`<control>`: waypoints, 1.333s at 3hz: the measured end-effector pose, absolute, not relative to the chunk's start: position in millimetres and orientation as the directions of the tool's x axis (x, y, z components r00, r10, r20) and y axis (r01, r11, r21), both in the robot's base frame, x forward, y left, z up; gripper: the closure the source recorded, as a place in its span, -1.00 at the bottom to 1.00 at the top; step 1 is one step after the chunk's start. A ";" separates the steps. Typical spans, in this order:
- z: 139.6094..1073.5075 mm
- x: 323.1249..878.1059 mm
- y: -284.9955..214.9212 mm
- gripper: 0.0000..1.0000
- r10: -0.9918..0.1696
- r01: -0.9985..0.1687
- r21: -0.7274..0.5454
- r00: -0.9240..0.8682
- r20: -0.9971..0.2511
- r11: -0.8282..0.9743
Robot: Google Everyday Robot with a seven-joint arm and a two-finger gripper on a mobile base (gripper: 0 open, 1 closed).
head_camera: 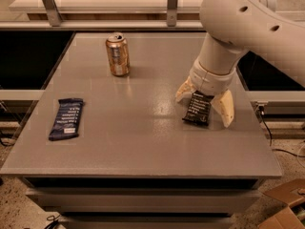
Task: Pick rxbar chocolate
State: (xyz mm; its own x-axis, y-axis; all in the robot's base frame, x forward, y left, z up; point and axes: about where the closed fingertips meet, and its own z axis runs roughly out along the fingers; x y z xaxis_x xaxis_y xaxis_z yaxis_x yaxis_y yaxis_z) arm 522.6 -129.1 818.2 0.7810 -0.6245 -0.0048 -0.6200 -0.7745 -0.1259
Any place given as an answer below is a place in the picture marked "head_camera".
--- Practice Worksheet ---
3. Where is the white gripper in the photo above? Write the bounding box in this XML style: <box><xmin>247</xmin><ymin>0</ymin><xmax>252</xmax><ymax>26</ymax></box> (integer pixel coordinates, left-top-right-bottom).
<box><xmin>175</xmin><ymin>59</ymin><xmax>236</xmax><ymax>128</ymax></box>

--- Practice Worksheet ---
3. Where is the black chocolate rxbar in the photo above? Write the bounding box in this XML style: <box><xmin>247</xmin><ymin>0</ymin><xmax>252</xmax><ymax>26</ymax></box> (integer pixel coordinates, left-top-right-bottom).
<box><xmin>183</xmin><ymin>91</ymin><xmax>213</xmax><ymax>126</ymax></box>

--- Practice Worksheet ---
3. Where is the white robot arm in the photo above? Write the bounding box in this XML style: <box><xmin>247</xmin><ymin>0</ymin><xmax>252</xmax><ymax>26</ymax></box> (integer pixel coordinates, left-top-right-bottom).
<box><xmin>175</xmin><ymin>0</ymin><xmax>305</xmax><ymax>127</ymax></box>

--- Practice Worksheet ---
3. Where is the blue rxbar wrapper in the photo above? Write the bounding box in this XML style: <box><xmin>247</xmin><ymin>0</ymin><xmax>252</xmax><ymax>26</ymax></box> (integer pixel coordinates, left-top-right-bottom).
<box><xmin>49</xmin><ymin>98</ymin><xmax>84</xmax><ymax>141</ymax></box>

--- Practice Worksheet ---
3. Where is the gold soda can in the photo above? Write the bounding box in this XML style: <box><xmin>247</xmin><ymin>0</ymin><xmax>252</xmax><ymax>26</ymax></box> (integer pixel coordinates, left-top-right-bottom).
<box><xmin>106</xmin><ymin>32</ymin><xmax>130</xmax><ymax>76</ymax></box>

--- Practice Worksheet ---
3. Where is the brown cardboard box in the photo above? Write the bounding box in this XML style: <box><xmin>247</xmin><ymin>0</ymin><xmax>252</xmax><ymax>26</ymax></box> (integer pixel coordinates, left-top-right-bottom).
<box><xmin>256</xmin><ymin>178</ymin><xmax>305</xmax><ymax>229</ymax></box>

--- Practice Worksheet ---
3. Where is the grey drawer cabinet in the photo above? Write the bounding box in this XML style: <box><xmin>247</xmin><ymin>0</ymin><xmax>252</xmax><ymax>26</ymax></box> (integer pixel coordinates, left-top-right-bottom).
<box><xmin>24</xmin><ymin>177</ymin><xmax>260</xmax><ymax>229</ymax></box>

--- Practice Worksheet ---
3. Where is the black cable right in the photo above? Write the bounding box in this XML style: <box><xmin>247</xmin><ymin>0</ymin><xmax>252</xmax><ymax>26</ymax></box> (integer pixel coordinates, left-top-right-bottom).
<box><xmin>255</xmin><ymin>103</ymin><xmax>305</xmax><ymax>159</ymax></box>

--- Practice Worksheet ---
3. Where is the metal window frame rail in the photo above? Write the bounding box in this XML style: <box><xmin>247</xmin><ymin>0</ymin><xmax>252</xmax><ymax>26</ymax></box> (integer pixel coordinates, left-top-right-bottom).
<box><xmin>0</xmin><ymin>0</ymin><xmax>202</xmax><ymax>31</ymax></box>

